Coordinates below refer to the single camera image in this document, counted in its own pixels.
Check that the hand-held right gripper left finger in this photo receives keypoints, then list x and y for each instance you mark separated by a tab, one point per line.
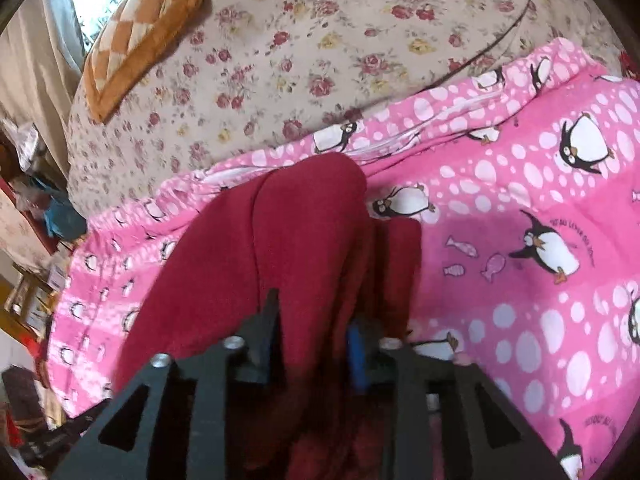
264	345

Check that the red patterned cloth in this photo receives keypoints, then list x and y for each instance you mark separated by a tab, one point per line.
630	62

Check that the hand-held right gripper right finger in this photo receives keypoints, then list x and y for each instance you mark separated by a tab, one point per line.
358	360

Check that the pink penguin print blanket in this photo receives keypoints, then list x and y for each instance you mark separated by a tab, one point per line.
525	210

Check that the floral beige bedsheet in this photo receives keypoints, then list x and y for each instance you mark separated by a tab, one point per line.
310	50

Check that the cluttered wooden shelf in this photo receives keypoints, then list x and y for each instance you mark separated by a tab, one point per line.
30	240

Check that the orange checkered pillow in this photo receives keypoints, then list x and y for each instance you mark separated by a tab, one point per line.
135	40

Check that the dark red garment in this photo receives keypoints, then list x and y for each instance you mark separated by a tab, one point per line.
300	240

